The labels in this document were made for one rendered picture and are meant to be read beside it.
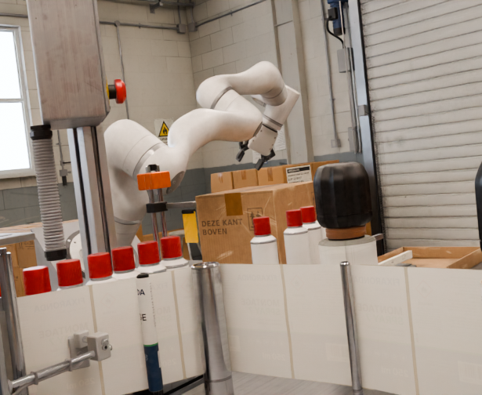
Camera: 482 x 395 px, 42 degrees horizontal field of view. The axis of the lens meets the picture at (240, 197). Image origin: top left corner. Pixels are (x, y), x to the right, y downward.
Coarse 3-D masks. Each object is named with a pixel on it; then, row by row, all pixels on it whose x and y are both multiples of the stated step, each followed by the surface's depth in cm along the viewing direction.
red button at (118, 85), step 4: (116, 80) 96; (120, 80) 96; (116, 84) 95; (120, 84) 95; (124, 84) 96; (108, 88) 96; (112, 88) 96; (116, 88) 95; (120, 88) 95; (124, 88) 96; (112, 92) 96; (116, 92) 96; (120, 92) 95; (124, 92) 96; (112, 96) 96; (116, 96) 96; (120, 96) 95; (124, 96) 96; (116, 100) 97; (120, 100) 96; (124, 100) 97
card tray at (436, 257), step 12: (396, 252) 198; (420, 252) 198; (432, 252) 196; (444, 252) 193; (456, 252) 191; (468, 252) 189; (480, 252) 183; (420, 264) 188; (432, 264) 186; (444, 264) 184; (456, 264) 168; (468, 264) 175
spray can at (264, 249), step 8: (264, 216) 123; (256, 224) 121; (264, 224) 120; (256, 232) 121; (264, 232) 120; (256, 240) 120; (264, 240) 120; (272, 240) 120; (256, 248) 120; (264, 248) 120; (272, 248) 120; (256, 256) 120; (264, 256) 120; (272, 256) 120
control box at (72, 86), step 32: (32, 0) 90; (64, 0) 91; (96, 0) 93; (32, 32) 90; (64, 32) 91; (96, 32) 93; (64, 64) 91; (96, 64) 93; (64, 96) 91; (96, 96) 93; (64, 128) 105
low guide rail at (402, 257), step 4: (404, 252) 164; (408, 252) 165; (396, 256) 159; (400, 256) 161; (404, 256) 163; (408, 256) 164; (384, 260) 156; (388, 260) 155; (392, 260) 157; (396, 260) 159; (400, 260) 161; (404, 260) 162; (380, 264) 152; (384, 264) 153; (388, 264) 155; (392, 264) 157; (396, 264) 158
